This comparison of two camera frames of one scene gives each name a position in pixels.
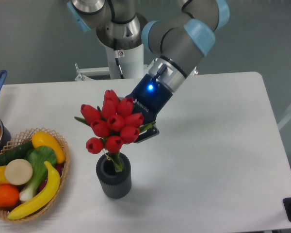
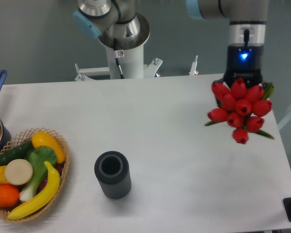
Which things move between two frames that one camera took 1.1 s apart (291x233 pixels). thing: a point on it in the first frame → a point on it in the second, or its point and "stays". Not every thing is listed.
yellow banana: x=50 y=193 stays
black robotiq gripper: x=150 y=95 → x=245 y=61
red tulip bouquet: x=116 y=123 → x=241 y=107
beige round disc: x=19 y=172 stays
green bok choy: x=37 y=156 stays
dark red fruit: x=59 y=168 stays
